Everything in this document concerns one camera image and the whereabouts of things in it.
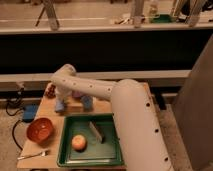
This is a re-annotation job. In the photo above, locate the black cable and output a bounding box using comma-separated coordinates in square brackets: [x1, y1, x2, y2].
[5, 96, 26, 151]

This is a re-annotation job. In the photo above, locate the blue box on floor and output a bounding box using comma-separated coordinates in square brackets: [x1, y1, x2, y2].
[22, 105, 38, 123]

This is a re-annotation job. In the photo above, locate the blue sponge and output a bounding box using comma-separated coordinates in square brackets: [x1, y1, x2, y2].
[55, 100, 65, 113]

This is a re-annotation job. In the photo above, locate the green plastic tray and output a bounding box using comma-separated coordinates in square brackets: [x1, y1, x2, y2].
[57, 113, 124, 168]

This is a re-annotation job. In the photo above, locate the purple bowl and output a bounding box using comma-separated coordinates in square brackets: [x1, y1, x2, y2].
[72, 91, 83, 99]

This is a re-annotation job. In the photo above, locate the yellow red apple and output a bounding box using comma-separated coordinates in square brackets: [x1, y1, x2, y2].
[71, 135, 87, 151]

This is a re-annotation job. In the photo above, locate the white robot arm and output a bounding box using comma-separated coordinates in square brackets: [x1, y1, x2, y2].
[51, 64, 174, 171]

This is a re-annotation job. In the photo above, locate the bunch of dark grapes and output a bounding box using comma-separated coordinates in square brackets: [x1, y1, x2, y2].
[45, 84, 56, 98]

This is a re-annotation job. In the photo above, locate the green object in background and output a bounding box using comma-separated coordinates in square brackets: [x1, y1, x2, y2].
[150, 14, 172, 23]

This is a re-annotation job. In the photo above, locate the grey brush block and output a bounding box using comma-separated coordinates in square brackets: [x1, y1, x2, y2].
[89, 121, 105, 143]

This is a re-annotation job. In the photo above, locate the blue plastic cup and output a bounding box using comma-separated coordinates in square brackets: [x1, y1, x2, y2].
[81, 96, 93, 111]

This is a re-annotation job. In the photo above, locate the orange bowl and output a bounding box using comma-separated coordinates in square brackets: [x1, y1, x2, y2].
[26, 118, 54, 144]

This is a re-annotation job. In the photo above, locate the silver fork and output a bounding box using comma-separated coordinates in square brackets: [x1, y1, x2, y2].
[17, 150, 50, 160]

